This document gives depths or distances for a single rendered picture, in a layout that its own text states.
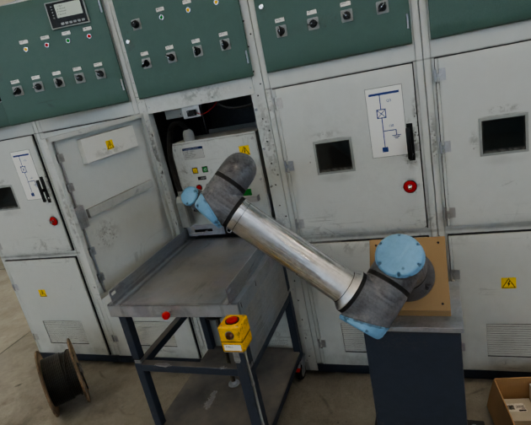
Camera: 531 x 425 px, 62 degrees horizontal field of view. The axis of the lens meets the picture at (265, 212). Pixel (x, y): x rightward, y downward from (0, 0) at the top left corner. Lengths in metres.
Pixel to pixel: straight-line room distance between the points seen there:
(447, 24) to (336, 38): 0.44
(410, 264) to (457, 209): 0.75
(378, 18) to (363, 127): 0.44
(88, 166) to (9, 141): 0.96
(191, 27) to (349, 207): 1.11
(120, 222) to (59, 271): 1.00
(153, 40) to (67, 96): 0.55
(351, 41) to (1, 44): 1.69
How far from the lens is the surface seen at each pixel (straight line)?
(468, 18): 2.02
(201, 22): 2.23
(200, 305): 1.82
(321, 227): 2.23
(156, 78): 2.36
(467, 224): 2.18
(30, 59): 2.62
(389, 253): 1.46
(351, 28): 2.03
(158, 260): 2.32
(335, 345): 2.56
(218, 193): 1.41
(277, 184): 2.23
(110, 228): 2.25
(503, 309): 2.39
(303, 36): 2.07
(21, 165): 3.06
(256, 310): 1.98
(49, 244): 3.15
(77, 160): 2.14
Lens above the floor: 1.66
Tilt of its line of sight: 17 degrees down
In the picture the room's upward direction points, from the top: 12 degrees counter-clockwise
